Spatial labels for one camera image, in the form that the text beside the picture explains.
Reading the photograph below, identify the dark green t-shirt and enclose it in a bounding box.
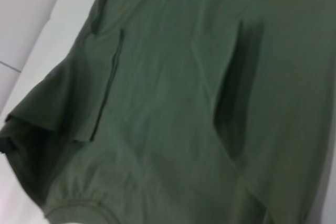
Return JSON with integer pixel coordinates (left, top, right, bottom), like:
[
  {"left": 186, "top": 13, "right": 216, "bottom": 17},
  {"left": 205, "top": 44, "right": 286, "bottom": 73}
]
[{"left": 0, "top": 0, "right": 336, "bottom": 224}]

